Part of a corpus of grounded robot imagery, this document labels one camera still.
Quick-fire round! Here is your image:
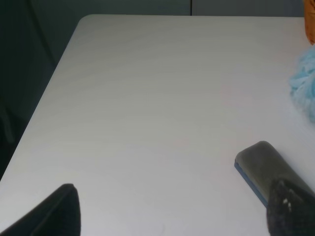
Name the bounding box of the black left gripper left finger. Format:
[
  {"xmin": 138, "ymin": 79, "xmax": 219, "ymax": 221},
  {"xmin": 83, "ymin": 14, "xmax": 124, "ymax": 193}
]
[{"xmin": 0, "ymin": 183, "xmax": 81, "ymax": 236}]

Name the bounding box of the orange wicker basket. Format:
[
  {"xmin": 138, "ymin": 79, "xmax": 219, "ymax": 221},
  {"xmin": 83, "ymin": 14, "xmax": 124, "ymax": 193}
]
[{"xmin": 304, "ymin": 0, "xmax": 315, "ymax": 45}]

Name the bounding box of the blue mesh bath loofah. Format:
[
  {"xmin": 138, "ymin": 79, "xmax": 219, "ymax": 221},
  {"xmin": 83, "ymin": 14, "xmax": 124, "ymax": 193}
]
[{"xmin": 289, "ymin": 45, "xmax": 315, "ymax": 123}]

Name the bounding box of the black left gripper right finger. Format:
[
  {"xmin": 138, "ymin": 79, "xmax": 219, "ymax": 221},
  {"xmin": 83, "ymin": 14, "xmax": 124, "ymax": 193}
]
[{"xmin": 266, "ymin": 179, "xmax": 315, "ymax": 236}]

